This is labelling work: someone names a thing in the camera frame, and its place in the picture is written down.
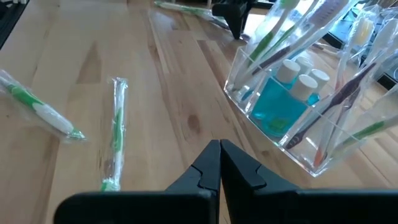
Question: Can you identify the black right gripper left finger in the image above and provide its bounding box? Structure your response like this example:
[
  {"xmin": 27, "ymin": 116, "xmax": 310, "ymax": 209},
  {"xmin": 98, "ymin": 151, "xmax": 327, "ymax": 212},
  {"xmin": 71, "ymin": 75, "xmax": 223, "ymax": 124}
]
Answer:
[{"xmin": 165, "ymin": 139, "xmax": 221, "ymax": 224}]

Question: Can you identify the teal tube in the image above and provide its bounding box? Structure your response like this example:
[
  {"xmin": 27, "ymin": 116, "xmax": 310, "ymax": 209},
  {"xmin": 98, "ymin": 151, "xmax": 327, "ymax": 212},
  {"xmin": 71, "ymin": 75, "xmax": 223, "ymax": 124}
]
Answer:
[
  {"xmin": 250, "ymin": 58, "xmax": 301, "ymax": 125},
  {"xmin": 306, "ymin": 68, "xmax": 330, "ymax": 106}
]

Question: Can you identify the purple toothbrush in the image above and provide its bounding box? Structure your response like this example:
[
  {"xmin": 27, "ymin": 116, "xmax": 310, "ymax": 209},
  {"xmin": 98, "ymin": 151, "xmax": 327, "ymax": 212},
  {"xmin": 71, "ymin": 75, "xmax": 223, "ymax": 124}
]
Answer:
[
  {"xmin": 242, "ymin": 0, "xmax": 358, "ymax": 82},
  {"xmin": 284, "ymin": 18, "xmax": 398, "ymax": 150}
]

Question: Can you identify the clear acrylic organizer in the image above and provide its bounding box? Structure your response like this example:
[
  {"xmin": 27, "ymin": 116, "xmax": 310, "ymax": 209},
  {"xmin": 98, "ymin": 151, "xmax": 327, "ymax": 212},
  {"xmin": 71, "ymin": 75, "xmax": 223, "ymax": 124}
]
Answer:
[{"xmin": 223, "ymin": 0, "xmax": 398, "ymax": 179}]

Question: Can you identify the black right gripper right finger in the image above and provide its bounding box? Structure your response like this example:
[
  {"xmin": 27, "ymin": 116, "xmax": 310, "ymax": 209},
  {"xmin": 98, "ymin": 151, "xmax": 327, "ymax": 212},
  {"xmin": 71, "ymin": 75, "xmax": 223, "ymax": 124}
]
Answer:
[{"xmin": 220, "ymin": 138, "xmax": 301, "ymax": 224}]

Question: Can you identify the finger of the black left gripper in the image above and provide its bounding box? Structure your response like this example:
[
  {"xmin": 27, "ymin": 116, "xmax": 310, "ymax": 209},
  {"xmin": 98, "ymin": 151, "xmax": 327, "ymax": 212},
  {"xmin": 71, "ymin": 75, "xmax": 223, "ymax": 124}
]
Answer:
[
  {"xmin": 212, "ymin": 2, "xmax": 238, "ymax": 40},
  {"xmin": 235, "ymin": 1, "xmax": 254, "ymax": 40}
]

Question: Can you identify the red toothbrush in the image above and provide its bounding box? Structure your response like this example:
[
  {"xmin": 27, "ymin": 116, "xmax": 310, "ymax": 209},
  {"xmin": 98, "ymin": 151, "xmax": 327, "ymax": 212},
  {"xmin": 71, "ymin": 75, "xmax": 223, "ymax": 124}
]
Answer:
[{"xmin": 312, "ymin": 12, "xmax": 379, "ymax": 169}]

